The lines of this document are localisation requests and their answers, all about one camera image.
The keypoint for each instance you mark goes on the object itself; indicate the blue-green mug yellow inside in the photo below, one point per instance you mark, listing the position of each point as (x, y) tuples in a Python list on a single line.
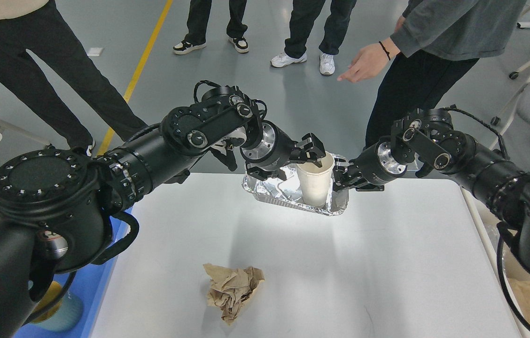
[(64, 315)]

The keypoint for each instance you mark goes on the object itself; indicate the blue plastic tray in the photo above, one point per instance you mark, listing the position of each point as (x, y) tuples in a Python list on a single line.
[(90, 286)]

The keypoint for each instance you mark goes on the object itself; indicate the bystander bare hand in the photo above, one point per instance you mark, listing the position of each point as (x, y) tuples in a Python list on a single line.
[(369, 62)]

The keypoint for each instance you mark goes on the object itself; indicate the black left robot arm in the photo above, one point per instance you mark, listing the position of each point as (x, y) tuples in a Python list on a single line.
[(61, 211)]

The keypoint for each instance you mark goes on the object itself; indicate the white plastic bin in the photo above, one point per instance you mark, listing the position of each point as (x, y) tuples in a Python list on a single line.
[(486, 226)]

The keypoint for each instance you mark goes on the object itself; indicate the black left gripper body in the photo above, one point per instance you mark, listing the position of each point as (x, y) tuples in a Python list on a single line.
[(272, 151)]

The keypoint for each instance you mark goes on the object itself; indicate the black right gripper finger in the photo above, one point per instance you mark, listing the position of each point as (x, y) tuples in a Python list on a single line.
[(343, 167), (342, 182)]

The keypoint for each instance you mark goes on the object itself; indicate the person with grey sneakers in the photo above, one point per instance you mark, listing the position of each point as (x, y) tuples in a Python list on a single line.
[(434, 44)]

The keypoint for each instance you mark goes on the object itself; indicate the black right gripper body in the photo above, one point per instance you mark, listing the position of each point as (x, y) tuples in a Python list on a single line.
[(374, 167)]

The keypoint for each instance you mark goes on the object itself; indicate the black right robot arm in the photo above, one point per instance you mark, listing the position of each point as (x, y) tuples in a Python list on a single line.
[(429, 136)]

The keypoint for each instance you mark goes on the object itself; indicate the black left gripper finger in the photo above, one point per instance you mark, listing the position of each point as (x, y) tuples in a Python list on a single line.
[(262, 174), (310, 149)]

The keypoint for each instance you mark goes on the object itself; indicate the crushed clear plastic bottle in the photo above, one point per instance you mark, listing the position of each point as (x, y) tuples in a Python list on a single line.
[(288, 193)]

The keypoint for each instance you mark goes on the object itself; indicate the white paper cup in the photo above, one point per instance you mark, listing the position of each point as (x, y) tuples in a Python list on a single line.
[(315, 181)]

